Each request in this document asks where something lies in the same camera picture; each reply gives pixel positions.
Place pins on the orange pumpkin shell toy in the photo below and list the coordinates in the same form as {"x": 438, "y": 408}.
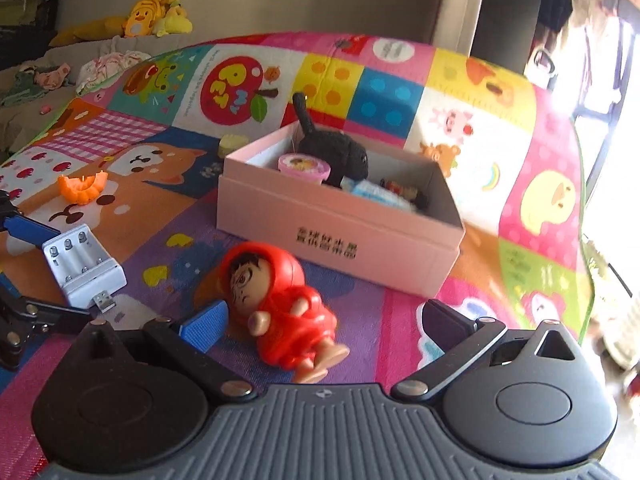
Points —
{"x": 80, "y": 192}

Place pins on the colourful cartoon play mat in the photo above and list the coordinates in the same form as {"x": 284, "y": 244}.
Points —
{"x": 450, "y": 135}

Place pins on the black plush toy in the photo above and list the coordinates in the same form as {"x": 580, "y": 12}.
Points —
{"x": 335, "y": 155}

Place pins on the green and pink cloth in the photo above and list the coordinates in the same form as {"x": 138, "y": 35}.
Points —
{"x": 45, "y": 77}

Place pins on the white floral cloth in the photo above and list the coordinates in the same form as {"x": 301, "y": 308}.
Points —
{"x": 112, "y": 67}

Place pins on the pink cardboard box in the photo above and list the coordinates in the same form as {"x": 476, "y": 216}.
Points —
{"x": 325, "y": 230}

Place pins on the blue and white packet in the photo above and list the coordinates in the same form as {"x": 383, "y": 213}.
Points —
{"x": 370, "y": 191}

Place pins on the small brown-haired figurine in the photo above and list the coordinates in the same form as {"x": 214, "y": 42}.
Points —
{"x": 400, "y": 189}

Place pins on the white battery charger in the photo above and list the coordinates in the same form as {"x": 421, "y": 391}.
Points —
{"x": 85, "y": 275}

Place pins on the yellow pillow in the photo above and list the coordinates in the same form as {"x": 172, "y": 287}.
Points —
{"x": 90, "y": 30}

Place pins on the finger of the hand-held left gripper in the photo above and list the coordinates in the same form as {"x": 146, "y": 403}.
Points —
{"x": 45, "y": 316}
{"x": 30, "y": 230}

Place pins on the red hooded doll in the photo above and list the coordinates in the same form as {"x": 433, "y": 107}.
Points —
{"x": 290, "y": 320}

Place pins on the yellow cheese toy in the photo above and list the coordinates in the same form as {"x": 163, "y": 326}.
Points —
{"x": 232, "y": 145}

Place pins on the black screen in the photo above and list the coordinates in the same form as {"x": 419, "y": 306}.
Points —
{"x": 25, "y": 25}

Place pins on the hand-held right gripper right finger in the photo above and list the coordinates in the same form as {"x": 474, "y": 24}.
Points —
{"x": 442, "y": 324}

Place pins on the yellow-green plush toy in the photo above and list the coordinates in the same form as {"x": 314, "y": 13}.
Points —
{"x": 172, "y": 22}

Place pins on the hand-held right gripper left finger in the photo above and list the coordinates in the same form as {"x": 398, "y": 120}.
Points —
{"x": 205, "y": 327}

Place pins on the yellow duck plush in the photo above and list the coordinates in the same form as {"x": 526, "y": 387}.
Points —
{"x": 142, "y": 20}

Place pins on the dark hanging cloth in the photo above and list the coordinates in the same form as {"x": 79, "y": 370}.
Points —
{"x": 555, "y": 5}

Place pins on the black and white object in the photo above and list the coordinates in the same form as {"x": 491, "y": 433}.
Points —
{"x": 543, "y": 64}

